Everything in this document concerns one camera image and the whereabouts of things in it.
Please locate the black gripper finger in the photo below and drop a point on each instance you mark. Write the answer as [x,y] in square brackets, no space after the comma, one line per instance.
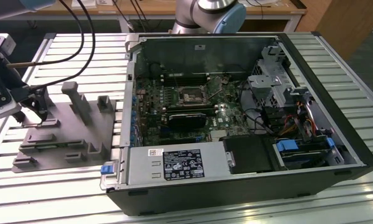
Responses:
[42,105]
[20,117]

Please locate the CPU socket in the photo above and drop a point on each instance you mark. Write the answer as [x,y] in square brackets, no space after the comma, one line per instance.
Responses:
[192,95]

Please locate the grey plastic parts rack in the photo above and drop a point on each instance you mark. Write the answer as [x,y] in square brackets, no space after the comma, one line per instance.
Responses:
[70,133]

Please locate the blue case latch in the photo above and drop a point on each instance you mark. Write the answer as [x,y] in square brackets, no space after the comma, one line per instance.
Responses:
[108,168]

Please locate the silver labelled power supply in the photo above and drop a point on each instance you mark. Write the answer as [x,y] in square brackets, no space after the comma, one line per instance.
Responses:
[142,163]

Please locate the small white box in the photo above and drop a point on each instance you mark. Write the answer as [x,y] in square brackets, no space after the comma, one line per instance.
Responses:
[104,2]

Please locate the black graphics card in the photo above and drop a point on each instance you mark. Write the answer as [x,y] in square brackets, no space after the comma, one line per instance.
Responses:
[186,120]

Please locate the black RAM slots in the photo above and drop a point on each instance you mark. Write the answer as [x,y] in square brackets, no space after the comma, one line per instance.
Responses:
[186,80]
[189,109]

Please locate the green motherboard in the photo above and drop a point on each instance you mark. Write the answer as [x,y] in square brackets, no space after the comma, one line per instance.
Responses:
[229,112]

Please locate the black open PC case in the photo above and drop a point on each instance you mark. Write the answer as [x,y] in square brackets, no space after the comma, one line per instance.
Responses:
[205,198]

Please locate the black plastic shroud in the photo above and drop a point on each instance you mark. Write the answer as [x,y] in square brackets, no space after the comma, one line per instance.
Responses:
[252,154]

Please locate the silver metal drive cage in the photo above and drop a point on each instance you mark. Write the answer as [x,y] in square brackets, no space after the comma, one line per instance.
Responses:
[261,91]

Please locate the blue disk carrier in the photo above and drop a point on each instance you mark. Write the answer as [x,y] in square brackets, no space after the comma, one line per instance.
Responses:
[286,145]

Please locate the wooden cabinet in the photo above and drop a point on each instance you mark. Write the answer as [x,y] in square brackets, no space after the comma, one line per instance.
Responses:
[345,23]

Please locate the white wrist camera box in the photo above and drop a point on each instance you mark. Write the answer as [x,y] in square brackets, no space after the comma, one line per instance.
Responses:
[2,107]

